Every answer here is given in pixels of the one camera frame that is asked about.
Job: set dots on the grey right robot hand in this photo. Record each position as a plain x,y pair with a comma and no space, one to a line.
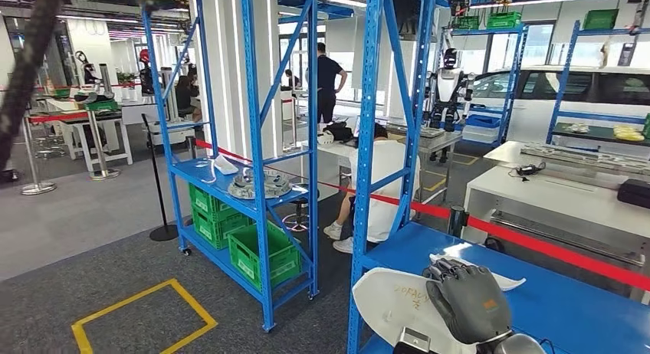
467,301

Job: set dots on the white part with orange writing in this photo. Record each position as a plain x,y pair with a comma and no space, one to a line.
386,301

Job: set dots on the white plastic trim part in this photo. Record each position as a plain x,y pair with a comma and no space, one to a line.
508,281

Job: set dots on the blue steel shelf rack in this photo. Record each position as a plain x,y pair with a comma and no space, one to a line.
560,87
511,87
255,138
558,301

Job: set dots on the grey metal casting part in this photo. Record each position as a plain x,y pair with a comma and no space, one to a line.
259,185

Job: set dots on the red barrier belt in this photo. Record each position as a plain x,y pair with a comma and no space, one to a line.
533,245
56,117

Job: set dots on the white work table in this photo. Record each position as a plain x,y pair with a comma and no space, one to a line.
127,146
533,197

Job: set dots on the person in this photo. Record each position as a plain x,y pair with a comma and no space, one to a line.
391,159
292,80
327,82
185,95

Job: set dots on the white storage bin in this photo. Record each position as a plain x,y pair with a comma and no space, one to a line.
480,134

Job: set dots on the grey moulded tray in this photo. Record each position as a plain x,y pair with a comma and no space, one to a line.
584,159
421,132

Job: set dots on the blue storage bin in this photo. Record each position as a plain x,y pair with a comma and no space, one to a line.
482,121

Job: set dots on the chrome base stool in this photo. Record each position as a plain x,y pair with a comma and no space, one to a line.
299,209

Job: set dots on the black zip case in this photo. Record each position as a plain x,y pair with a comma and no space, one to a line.
635,193

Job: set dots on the white desk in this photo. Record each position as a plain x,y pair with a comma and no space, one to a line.
330,154

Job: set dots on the small white parts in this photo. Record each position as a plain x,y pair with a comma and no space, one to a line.
578,128

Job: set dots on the white car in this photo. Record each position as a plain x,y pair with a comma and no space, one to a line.
538,108

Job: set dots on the green plastic crate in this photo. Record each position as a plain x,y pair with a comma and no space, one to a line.
101,106
208,202
503,20
218,230
466,22
600,19
264,255

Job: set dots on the black backpack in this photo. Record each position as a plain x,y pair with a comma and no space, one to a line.
339,132

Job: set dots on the dark green topped table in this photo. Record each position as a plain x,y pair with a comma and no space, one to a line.
599,133

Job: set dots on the white and black humanoid robot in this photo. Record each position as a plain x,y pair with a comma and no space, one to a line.
447,87

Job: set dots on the white round device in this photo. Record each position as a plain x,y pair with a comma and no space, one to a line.
325,138

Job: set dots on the yellow parts pile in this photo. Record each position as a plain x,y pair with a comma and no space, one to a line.
628,133

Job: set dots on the white plastic piece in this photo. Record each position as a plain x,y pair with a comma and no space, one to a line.
226,165

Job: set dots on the black floor stand pole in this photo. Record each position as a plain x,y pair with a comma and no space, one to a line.
163,233

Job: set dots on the white lift column machine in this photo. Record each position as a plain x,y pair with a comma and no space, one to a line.
172,133

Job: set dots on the robot with red helmet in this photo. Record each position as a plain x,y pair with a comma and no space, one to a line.
146,72

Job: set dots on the grey robot on lift column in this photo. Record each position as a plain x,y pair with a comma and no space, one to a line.
94,77

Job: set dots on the black braided tether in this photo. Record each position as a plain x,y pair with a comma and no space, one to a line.
25,77

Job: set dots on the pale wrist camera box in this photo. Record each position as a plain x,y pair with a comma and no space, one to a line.
415,337

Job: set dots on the black barrier post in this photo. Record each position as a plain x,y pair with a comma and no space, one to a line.
458,219

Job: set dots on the chrome barrier post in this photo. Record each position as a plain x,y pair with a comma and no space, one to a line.
104,174
293,123
191,147
36,188

